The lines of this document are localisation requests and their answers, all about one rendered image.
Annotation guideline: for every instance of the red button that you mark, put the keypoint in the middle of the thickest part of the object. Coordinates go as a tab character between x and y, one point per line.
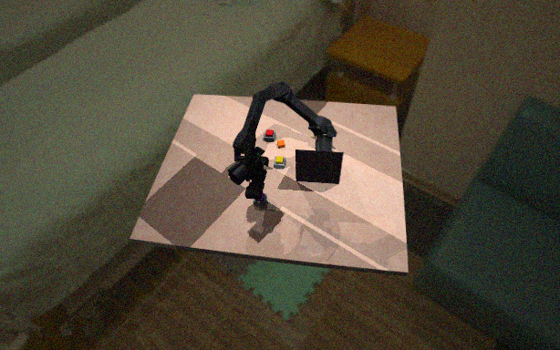
269	135

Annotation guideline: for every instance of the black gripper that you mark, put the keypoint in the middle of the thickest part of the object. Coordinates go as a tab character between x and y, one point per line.
255	188

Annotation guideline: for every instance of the purple button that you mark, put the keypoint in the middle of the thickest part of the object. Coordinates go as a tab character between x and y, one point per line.
260	202

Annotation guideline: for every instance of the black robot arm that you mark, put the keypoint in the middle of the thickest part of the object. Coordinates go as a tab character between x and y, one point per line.
244	142

